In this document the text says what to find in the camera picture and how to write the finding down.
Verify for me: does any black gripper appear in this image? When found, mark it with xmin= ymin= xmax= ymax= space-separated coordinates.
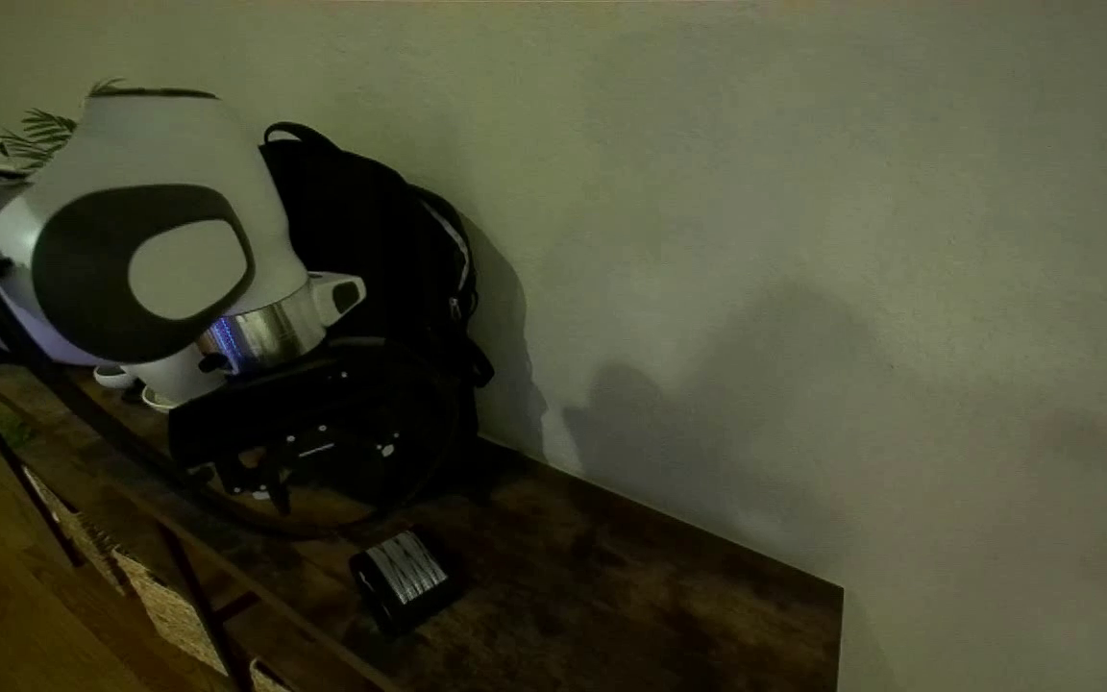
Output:
xmin=164 ymin=337 xmax=464 ymax=519

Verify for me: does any black backpack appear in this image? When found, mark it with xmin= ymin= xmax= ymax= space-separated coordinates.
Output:
xmin=254 ymin=120 xmax=500 ymax=506

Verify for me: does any green palm plant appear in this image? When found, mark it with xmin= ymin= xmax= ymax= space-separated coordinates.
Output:
xmin=0 ymin=75 xmax=126 ymax=174

